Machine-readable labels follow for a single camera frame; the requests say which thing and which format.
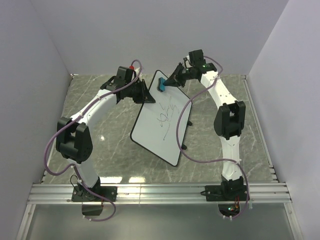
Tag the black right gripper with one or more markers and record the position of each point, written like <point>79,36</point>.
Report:
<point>174,80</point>

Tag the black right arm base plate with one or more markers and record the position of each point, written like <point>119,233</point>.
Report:
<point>223,193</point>

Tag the white whiteboard black frame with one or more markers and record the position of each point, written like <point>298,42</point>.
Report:
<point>156,123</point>

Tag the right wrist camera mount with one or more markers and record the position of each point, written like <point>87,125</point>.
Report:
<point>186,62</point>

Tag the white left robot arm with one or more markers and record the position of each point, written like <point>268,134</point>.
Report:
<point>74,140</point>

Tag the aluminium front rail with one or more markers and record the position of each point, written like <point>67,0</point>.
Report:
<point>156,194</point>

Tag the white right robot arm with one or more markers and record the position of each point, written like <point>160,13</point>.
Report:
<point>229,121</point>

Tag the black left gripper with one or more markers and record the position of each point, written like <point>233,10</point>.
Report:
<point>146,97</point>

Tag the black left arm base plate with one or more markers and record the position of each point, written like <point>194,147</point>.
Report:
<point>80,194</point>

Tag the blue whiteboard eraser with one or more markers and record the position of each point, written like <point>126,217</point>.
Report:
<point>160,84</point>

